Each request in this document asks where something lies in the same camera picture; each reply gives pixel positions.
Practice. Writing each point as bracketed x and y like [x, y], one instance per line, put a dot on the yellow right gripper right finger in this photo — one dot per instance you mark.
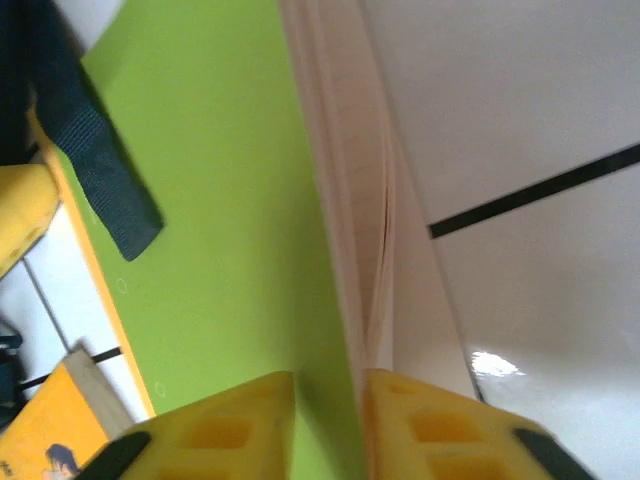
[450, 440]

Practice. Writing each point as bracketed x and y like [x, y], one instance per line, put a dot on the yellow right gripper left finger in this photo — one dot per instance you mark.
[220, 435]

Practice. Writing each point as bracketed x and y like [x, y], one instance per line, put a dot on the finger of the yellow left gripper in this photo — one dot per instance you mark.
[22, 210]

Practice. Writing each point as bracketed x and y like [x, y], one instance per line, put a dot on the navy blue student backpack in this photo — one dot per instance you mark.
[100, 175]

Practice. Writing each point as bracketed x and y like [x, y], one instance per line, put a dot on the orange manga book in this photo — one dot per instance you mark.
[45, 425]

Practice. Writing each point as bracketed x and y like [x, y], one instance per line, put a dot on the green cover notebook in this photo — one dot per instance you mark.
[210, 200]

